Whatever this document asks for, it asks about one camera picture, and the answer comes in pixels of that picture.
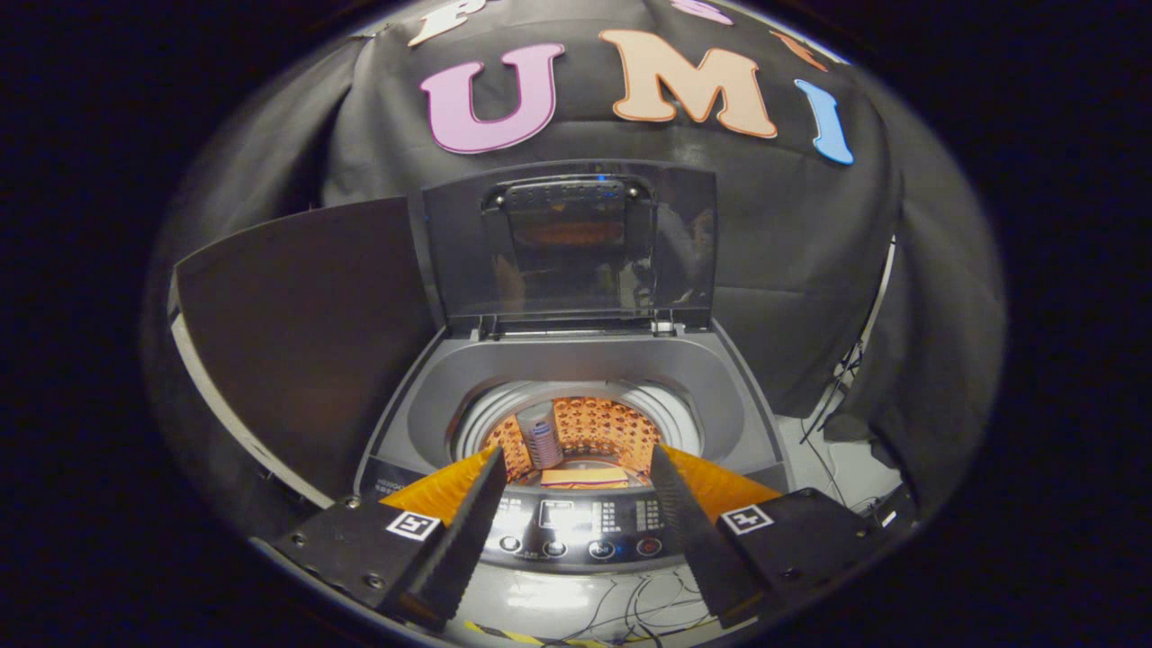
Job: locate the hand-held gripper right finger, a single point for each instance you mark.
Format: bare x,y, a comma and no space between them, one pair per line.
691,531

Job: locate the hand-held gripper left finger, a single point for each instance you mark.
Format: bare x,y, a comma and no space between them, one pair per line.
468,522

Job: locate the orange shirt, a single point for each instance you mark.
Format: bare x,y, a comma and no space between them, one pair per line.
585,477

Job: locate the grey washing machine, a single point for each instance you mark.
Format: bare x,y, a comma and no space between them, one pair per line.
576,369

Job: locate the black box with white label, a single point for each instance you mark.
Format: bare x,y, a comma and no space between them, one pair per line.
895,508

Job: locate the grey cabinet with dark top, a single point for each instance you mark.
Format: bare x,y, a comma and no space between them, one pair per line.
306,333

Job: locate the metal backdrop stand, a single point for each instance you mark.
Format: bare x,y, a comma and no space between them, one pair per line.
877,288

